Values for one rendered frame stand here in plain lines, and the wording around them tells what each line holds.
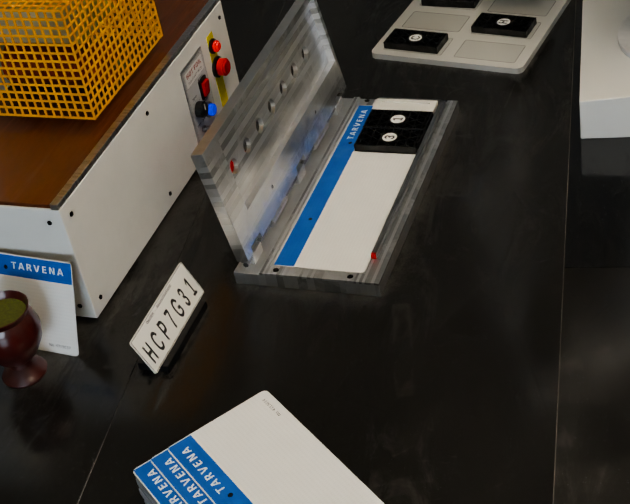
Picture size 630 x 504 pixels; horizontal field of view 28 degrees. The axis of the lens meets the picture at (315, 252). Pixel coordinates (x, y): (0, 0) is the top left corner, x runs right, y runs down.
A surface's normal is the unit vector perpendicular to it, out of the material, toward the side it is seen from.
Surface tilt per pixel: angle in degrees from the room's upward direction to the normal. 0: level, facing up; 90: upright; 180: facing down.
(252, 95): 81
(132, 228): 90
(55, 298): 69
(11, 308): 0
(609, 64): 4
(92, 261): 90
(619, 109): 90
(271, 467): 0
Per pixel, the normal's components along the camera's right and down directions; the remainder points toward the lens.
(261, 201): 0.90, -0.05
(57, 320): -0.41, 0.30
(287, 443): -0.16, -0.78
